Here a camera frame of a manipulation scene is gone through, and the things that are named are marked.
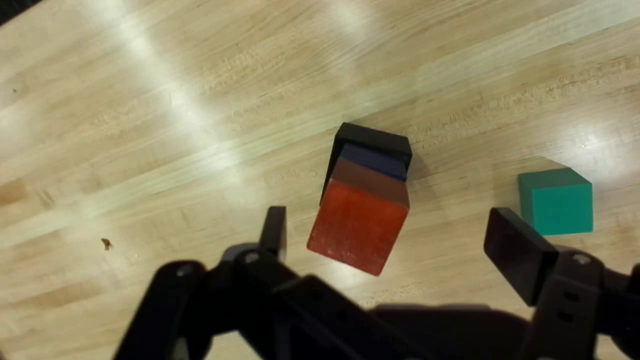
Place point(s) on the blue square block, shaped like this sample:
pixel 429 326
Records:
pixel 376 160

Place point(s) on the black square block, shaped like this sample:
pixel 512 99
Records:
pixel 373 137

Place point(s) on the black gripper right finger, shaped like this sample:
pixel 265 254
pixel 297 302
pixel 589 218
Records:
pixel 581 313

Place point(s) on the orange square block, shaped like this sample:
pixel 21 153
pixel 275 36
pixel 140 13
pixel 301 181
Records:
pixel 361 226

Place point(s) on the green square block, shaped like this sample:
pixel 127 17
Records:
pixel 561 201

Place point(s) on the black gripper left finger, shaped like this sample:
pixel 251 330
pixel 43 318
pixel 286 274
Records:
pixel 200 313

